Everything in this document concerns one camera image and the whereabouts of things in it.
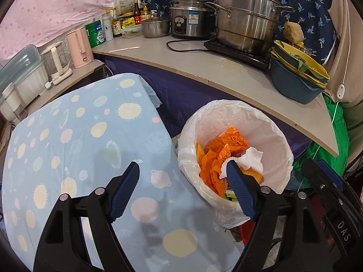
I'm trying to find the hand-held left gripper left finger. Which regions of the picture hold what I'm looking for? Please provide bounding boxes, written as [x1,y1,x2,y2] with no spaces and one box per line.
[33,161,140,272]

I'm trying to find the large steel steamer pot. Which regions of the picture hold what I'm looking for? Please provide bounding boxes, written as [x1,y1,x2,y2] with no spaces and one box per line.
[205,0,295,55]

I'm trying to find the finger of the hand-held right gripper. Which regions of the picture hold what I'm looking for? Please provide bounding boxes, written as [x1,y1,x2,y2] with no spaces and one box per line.
[302,159,363,261]

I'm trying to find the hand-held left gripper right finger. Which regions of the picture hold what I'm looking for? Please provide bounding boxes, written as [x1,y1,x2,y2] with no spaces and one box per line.
[226,160,332,272]

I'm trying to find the yellow label food container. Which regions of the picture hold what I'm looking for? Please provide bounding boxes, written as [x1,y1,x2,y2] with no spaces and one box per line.
[120,17,142,36]

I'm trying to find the green tin can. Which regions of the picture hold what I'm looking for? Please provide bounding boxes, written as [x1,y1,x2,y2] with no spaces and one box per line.
[85,22,105,49]

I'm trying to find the white cylindrical jar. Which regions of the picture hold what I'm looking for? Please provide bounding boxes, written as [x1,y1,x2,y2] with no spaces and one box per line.
[3,83,22,111]

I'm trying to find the white thermos bottle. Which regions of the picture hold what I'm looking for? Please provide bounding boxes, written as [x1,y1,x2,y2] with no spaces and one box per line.
[101,15,114,41]

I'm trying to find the dark purple counter skirt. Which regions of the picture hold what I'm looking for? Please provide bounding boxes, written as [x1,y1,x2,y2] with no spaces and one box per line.
[103,55,311,159]

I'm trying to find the small steel pot with lid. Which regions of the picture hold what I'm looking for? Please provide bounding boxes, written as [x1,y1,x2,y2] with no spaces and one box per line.
[141,17,171,39]

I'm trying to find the pink electric kettle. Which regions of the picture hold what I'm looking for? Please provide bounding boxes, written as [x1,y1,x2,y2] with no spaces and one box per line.
[66,28,93,69]

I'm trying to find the trash bin with white liner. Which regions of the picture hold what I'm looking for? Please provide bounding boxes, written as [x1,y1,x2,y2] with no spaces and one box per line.
[177,100,294,229]

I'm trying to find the black power cable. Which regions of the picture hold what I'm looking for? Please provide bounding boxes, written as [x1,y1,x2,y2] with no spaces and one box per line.
[166,39,207,53]

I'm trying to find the white cable with switch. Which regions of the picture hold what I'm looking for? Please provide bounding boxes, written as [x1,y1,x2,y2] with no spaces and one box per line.
[312,25,352,162]

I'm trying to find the black induction cooker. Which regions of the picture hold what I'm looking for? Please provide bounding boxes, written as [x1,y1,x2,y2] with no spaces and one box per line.
[204,39,273,70]

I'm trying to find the glass electric kettle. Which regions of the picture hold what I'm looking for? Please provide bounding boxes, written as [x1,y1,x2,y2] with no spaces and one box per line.
[41,41,73,85]

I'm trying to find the stacked yellow and teal bowls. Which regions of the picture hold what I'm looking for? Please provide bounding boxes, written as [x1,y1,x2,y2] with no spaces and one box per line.
[271,40,331,88]

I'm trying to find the dish container with clear lid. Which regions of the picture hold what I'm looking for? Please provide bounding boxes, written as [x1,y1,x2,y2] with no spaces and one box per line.
[0,44,49,121]

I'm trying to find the white cardboard box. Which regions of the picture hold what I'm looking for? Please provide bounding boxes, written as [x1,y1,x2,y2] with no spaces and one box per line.
[114,0,138,15]

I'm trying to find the orange plastic bag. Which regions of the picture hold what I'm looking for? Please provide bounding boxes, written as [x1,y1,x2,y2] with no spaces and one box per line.
[199,127,250,197]

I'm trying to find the tall dark bottle red label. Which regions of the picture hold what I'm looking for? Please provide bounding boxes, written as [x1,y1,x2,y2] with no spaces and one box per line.
[133,0,142,24]

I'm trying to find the beige cloth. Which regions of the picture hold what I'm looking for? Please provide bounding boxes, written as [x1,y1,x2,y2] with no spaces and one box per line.
[323,0,363,108]

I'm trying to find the orange foam fruit net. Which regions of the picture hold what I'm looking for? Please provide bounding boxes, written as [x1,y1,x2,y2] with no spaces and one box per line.
[195,142,205,163]
[244,168,265,184]

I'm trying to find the green plastic bag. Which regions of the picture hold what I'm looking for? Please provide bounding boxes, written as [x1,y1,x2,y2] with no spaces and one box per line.
[292,95,351,196]

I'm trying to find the steel rice cooker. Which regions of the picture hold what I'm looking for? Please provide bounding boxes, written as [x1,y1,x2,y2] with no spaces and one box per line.
[169,0,217,39]

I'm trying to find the light blue printed tablecloth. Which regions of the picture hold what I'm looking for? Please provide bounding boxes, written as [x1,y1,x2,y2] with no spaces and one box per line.
[1,73,241,272]

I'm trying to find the yellow loofah sponge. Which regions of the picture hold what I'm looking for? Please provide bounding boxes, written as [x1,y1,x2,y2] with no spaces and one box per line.
[284,21,304,42]

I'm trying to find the dark sauce bottle white label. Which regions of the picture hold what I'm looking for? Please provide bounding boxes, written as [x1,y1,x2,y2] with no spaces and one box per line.
[112,10,123,38]

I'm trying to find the yellow pump bottle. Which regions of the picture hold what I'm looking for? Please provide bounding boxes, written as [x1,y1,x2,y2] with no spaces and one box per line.
[141,3,152,22]

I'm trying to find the pink dotted cloth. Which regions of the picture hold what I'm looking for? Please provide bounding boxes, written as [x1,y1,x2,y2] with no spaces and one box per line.
[0,0,145,60]

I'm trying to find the white paper towel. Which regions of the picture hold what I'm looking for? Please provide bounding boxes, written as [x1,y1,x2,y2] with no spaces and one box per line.
[220,147,265,179]

